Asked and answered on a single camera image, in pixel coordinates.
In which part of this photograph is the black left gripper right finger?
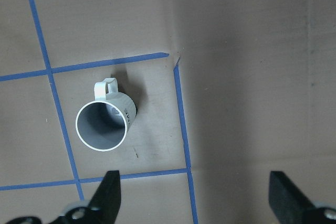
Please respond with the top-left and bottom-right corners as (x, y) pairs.
(268, 171), (335, 223)

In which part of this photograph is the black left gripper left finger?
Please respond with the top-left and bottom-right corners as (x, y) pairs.
(56, 170), (121, 223)

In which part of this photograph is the white mug with handle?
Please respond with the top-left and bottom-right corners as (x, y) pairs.
(76, 78), (136, 152)

